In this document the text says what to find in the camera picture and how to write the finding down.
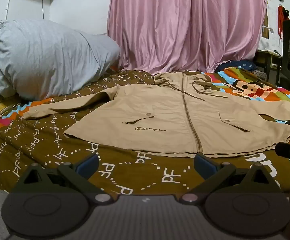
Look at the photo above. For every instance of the wooden desk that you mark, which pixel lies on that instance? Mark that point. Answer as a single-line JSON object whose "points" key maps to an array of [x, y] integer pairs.
{"points": [[266, 55]]}

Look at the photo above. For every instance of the red hanging ornament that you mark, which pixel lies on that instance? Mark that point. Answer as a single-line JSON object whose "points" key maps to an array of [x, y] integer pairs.
{"points": [[281, 17]]}

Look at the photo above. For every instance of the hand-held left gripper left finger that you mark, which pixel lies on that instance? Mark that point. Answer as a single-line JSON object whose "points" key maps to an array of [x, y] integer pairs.
{"points": [[88, 165]]}

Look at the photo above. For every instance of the beige zip hooded jacket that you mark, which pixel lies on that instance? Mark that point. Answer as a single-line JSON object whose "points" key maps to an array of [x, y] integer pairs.
{"points": [[175, 120]]}

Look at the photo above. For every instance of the brown colourful printed blanket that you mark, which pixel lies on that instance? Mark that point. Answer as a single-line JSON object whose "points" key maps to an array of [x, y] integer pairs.
{"points": [[34, 142]]}

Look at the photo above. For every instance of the dark blue clothes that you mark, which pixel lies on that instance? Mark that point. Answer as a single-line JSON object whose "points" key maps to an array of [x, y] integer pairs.
{"points": [[237, 64]]}

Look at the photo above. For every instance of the grey bundled duvet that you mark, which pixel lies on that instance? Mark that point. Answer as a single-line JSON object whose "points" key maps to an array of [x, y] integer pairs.
{"points": [[42, 55]]}

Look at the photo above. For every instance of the pink curtain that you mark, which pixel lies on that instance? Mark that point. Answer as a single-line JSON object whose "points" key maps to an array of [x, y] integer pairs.
{"points": [[180, 25]]}

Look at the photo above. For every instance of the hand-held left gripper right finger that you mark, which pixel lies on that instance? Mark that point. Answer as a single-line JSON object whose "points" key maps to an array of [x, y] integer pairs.
{"points": [[205, 166]]}

